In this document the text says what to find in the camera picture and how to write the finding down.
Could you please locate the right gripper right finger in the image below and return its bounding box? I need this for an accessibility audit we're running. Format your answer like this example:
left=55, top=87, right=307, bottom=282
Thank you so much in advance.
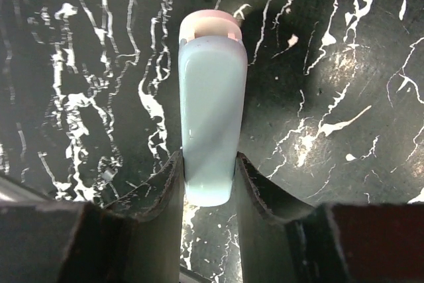
left=235, top=153, right=423, bottom=282

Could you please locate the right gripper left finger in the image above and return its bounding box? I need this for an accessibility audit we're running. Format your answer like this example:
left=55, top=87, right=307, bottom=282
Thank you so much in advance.
left=1, top=151, right=184, bottom=282

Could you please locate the light blue stapler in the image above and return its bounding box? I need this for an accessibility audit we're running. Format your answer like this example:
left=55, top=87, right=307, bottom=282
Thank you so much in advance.
left=178, top=9, right=248, bottom=207

